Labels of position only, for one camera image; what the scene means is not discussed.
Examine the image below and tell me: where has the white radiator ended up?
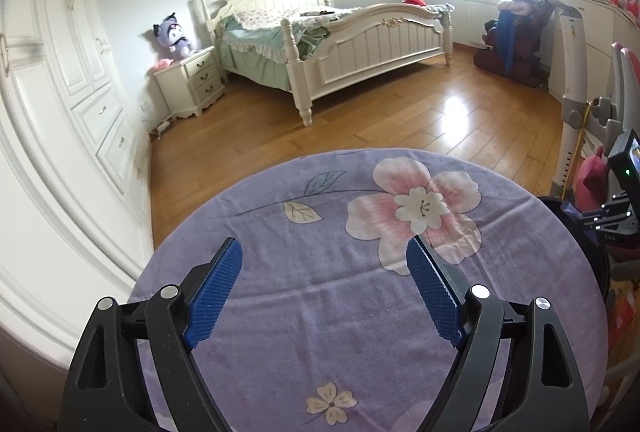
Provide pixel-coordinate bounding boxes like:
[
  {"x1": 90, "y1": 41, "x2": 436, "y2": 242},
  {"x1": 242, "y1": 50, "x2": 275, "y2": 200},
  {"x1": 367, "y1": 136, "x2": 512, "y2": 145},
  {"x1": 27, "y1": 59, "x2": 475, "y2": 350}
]
[{"x1": 462, "y1": 0, "x2": 501, "y2": 45}]

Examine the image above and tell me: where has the green floral bedding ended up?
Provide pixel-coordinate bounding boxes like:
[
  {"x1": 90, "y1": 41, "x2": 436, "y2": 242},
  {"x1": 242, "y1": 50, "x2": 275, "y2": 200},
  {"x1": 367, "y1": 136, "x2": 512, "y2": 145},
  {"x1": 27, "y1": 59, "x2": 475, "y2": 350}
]
[{"x1": 217, "y1": 4, "x2": 366, "y2": 93}]

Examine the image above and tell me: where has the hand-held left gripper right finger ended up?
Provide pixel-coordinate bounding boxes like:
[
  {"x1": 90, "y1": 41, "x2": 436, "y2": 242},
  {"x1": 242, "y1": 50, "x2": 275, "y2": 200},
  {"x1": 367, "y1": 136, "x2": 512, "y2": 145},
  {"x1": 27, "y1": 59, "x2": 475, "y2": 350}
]
[{"x1": 406, "y1": 236, "x2": 588, "y2": 432}]

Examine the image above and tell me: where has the white dresser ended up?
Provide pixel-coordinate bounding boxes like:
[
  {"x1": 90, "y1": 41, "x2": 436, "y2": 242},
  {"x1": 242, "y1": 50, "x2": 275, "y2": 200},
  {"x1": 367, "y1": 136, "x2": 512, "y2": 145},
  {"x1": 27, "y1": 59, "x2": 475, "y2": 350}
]
[{"x1": 547, "y1": 0, "x2": 640, "y2": 113}]

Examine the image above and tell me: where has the purple plush toy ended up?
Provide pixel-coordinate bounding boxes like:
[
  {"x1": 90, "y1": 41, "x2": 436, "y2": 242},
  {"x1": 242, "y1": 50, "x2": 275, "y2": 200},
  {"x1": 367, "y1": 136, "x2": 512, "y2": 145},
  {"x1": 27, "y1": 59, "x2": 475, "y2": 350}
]
[{"x1": 153, "y1": 12, "x2": 193, "y2": 60}]

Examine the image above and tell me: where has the white bed frame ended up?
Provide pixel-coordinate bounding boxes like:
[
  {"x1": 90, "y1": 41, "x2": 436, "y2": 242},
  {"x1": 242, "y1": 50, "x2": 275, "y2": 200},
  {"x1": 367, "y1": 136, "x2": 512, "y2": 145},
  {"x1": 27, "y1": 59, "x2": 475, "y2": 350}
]
[{"x1": 200, "y1": 0, "x2": 455, "y2": 127}]

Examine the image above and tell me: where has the blue cloth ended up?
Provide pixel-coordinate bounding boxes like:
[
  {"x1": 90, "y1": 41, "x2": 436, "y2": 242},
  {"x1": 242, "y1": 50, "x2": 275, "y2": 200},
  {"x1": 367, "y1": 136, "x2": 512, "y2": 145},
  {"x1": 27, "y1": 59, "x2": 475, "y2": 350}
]
[{"x1": 502, "y1": 9, "x2": 521, "y2": 77}]

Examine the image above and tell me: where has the pink chair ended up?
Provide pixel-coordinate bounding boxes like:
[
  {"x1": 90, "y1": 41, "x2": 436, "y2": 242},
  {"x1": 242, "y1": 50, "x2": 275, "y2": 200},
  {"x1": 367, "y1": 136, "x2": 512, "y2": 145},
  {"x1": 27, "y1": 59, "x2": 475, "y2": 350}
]
[{"x1": 572, "y1": 42, "x2": 640, "y2": 263}]

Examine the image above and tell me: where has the yellow cable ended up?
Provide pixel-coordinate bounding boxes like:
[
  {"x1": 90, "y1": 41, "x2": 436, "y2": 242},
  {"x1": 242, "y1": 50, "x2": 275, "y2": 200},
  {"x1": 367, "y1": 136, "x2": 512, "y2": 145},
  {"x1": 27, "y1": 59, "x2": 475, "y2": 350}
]
[{"x1": 562, "y1": 101, "x2": 593, "y2": 200}]

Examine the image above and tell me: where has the white grey floor stand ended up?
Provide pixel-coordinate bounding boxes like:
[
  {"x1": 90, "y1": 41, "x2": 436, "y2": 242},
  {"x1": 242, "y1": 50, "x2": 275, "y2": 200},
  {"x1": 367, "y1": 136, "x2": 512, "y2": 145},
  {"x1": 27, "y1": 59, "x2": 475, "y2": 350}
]
[{"x1": 550, "y1": 7, "x2": 623, "y2": 200}]

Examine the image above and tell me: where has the white wardrobe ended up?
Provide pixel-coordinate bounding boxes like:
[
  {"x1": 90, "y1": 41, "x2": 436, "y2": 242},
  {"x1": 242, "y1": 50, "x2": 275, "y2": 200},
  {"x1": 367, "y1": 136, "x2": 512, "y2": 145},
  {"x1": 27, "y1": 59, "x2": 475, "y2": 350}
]
[{"x1": 0, "y1": 0, "x2": 156, "y2": 363}]

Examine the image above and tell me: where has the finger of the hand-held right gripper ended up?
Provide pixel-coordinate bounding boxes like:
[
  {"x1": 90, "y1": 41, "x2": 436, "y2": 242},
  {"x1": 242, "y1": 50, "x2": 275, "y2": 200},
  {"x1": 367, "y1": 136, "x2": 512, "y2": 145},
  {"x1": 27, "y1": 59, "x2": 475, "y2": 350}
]
[{"x1": 561, "y1": 194, "x2": 640, "y2": 245}]

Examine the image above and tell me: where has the white nightstand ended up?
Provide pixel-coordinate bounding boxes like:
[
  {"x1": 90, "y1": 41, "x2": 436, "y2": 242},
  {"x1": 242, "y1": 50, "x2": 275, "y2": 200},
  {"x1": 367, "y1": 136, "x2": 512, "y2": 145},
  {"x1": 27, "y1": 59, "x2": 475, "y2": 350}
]
[{"x1": 152, "y1": 46, "x2": 227, "y2": 119}]

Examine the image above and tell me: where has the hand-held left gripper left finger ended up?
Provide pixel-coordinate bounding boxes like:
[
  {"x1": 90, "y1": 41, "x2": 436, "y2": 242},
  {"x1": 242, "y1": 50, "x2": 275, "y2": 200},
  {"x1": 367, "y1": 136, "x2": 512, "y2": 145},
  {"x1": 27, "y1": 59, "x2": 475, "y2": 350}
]
[{"x1": 60, "y1": 237, "x2": 244, "y2": 432}]

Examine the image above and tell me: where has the purple floral tablecloth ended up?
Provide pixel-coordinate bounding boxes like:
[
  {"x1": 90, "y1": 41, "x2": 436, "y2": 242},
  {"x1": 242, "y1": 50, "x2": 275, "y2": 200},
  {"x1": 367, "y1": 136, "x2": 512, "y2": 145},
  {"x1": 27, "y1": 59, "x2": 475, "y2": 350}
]
[{"x1": 127, "y1": 147, "x2": 608, "y2": 432}]

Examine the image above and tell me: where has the dark red armchair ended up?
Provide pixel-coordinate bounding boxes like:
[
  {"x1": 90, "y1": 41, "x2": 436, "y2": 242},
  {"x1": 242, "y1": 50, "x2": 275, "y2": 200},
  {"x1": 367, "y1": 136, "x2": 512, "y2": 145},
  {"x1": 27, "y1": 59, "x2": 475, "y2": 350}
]
[{"x1": 473, "y1": 4, "x2": 556, "y2": 88}]

